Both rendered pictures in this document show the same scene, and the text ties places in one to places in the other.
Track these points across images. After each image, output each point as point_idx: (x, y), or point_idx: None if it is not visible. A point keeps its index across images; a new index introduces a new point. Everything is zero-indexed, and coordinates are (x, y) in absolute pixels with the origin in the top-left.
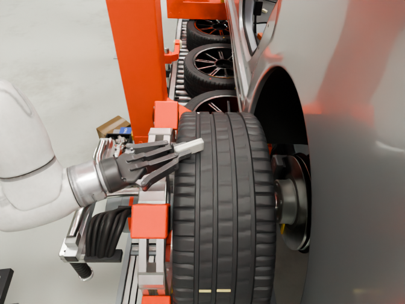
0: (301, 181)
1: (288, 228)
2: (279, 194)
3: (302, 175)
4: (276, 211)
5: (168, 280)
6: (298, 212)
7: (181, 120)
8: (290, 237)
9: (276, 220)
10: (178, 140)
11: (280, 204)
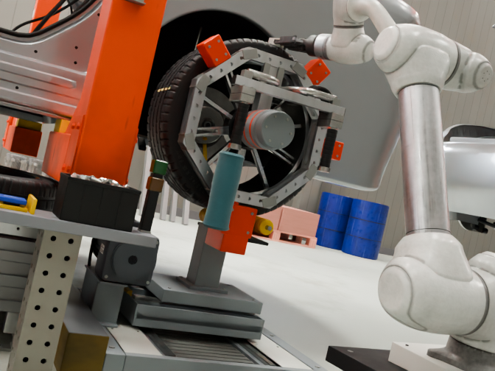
0: (213, 95)
1: (214, 144)
2: (211, 113)
3: (213, 90)
4: (213, 130)
5: (283, 180)
6: (222, 116)
7: (244, 39)
8: (221, 146)
9: (216, 138)
10: (267, 43)
11: (216, 118)
